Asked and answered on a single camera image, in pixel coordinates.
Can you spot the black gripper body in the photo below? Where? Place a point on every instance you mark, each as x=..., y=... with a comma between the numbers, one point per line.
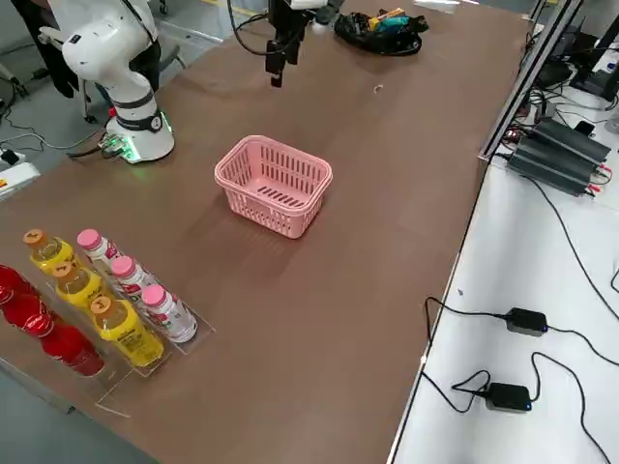
x=287, y=21

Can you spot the yellow wafer box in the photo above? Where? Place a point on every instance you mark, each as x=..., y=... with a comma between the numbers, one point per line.
x=382, y=19

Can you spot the black plastic bag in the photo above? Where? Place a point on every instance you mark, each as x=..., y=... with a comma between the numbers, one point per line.
x=387, y=43

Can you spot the teal snack packet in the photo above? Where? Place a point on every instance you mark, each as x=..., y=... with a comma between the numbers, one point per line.
x=396, y=24

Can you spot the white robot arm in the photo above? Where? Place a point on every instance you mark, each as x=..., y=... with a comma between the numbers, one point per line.
x=106, y=48

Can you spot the pink slotted plastic basket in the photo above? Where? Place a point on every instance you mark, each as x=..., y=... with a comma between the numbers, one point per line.
x=271, y=227

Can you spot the pink white drink bottle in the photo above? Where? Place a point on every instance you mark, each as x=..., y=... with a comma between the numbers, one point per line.
x=97, y=246
x=128, y=273
x=167, y=314

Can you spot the white controller box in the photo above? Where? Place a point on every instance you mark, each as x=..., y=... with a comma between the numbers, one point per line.
x=19, y=179

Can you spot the black power box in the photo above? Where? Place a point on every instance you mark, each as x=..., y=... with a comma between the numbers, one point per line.
x=546, y=169
x=575, y=140

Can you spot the white power strip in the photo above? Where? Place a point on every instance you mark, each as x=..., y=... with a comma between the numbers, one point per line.
x=9, y=157

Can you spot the clear acrylic bottle shelf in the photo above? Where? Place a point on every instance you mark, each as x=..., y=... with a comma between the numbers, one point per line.
x=193, y=333

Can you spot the yellow packet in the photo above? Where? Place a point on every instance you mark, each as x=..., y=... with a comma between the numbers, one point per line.
x=48, y=251

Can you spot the yellow drink bottle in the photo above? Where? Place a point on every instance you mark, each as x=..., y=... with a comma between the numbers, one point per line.
x=75, y=285
x=121, y=328

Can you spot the black phone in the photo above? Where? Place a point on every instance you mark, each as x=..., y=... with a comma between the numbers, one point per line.
x=585, y=128

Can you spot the black monitor stand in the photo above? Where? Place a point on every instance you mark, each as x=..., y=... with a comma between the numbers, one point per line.
x=595, y=72

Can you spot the white desk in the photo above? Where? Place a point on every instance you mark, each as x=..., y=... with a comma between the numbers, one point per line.
x=508, y=266

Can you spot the red drink bottle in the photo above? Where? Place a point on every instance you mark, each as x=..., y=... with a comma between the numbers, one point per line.
x=72, y=350
x=26, y=314
x=9, y=280

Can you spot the black power adapter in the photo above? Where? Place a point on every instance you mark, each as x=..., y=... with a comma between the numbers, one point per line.
x=508, y=397
x=527, y=321

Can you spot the aluminium frame post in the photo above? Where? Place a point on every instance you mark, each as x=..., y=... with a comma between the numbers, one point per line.
x=527, y=72

